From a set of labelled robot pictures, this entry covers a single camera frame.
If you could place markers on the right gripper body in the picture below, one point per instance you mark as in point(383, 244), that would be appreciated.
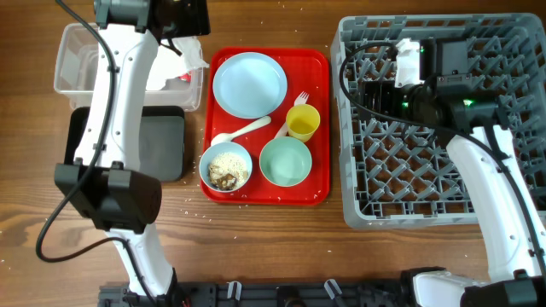
point(386, 101)

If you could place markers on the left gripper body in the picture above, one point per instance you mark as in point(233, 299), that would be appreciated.
point(189, 20)

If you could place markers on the white napkin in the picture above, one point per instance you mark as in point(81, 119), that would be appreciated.
point(174, 59)

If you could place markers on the red snack wrapper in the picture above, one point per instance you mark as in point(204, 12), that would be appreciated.
point(186, 77)

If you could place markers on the light blue plate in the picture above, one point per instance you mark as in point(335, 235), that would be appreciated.
point(250, 85)

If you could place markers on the pink plastic fork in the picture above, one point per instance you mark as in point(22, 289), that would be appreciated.
point(302, 98)

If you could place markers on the yellow plastic cup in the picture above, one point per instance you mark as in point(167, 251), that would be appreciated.
point(303, 121)

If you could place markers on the cream plastic spoon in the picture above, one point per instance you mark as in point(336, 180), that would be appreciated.
point(228, 137)

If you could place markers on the mint green bowl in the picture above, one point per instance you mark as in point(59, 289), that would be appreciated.
point(285, 161)

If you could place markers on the light blue bowl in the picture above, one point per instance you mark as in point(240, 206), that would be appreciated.
point(213, 151)

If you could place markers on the rice and food scraps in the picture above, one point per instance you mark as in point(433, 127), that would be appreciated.
point(228, 172)

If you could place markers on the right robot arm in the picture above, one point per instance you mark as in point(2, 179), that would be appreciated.
point(433, 89)

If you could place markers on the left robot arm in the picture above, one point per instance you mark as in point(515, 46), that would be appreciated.
point(127, 49)

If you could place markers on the grey dishwasher rack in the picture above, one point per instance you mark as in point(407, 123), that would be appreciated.
point(396, 176)

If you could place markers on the clear plastic waste bin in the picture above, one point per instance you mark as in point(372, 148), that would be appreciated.
point(76, 67)

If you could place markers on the black food waste tray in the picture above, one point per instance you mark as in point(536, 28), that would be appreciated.
point(162, 145)

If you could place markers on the red serving tray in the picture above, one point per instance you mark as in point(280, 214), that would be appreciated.
point(307, 70)

